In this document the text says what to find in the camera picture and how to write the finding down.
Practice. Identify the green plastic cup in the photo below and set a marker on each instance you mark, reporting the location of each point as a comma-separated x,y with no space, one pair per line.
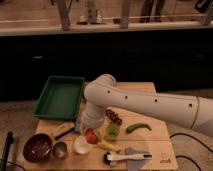
112,132

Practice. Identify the dark red bowl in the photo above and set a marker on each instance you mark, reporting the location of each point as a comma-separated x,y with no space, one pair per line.
37,148

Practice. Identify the green chili pepper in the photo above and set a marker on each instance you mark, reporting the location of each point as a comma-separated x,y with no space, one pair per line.
133,127

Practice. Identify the white paper cup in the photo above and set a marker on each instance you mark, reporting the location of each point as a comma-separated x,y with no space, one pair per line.
81,146

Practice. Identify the red apple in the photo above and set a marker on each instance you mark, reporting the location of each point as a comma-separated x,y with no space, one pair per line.
91,137

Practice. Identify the white dish brush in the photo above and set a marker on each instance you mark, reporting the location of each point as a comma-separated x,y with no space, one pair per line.
108,158

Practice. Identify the small metal cup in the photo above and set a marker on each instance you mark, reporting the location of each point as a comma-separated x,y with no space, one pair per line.
60,150

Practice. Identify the wooden handled brush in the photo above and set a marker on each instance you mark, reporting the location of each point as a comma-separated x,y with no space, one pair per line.
62,130

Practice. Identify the blue sponge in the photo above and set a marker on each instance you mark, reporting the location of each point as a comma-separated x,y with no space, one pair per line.
77,128

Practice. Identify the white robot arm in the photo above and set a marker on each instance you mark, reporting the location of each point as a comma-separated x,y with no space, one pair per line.
191,112

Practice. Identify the green plastic tray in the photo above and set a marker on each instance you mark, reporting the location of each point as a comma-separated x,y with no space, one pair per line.
60,98

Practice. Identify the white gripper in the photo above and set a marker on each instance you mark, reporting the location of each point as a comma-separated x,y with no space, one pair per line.
92,117

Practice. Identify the black pole stand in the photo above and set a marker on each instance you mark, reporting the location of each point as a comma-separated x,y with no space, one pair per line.
6,149

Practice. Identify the grey cloth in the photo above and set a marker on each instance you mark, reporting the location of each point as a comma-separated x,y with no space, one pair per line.
136,165

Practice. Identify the dark grape bunch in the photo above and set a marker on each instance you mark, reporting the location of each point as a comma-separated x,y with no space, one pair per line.
113,117

